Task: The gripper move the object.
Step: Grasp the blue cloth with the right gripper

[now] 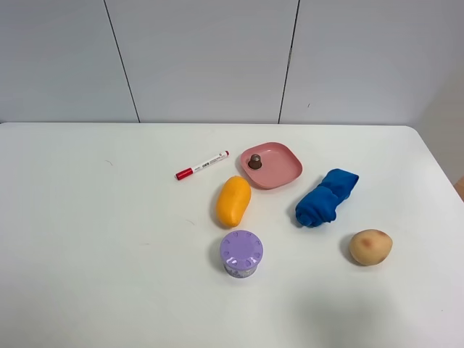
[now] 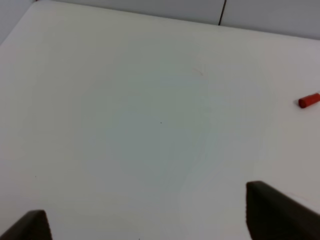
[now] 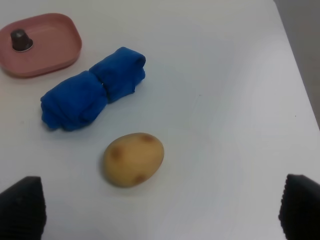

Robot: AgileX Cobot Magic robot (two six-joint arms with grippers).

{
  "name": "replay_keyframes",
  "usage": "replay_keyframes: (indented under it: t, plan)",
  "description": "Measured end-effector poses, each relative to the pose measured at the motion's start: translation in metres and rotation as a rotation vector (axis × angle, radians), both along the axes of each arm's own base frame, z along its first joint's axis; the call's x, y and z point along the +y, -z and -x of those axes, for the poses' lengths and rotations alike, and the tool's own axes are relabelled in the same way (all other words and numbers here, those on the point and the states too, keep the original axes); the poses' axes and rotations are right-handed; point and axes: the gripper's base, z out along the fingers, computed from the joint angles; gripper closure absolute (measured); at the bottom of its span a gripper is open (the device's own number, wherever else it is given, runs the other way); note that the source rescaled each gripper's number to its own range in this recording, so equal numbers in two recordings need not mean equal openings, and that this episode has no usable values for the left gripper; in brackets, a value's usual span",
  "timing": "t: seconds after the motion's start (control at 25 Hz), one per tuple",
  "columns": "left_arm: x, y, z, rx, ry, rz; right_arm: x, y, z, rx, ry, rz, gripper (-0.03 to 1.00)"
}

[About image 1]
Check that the blue cloth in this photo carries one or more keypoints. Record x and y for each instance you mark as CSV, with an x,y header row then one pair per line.
x,y
319,205

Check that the yellow mango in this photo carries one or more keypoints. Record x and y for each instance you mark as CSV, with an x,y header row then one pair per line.
x,y
233,201

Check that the small brown capsule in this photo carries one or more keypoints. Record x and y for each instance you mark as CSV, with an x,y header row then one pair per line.
x,y
255,162

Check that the red and white marker pen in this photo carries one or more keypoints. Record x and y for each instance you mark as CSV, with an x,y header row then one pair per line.
x,y
196,168

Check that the pink square plate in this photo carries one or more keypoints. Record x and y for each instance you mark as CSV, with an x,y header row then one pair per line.
x,y
280,165

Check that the purple lidded jar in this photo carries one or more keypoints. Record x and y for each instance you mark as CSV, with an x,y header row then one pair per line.
x,y
241,252

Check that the beige potato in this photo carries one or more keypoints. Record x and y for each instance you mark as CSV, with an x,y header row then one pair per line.
x,y
370,247

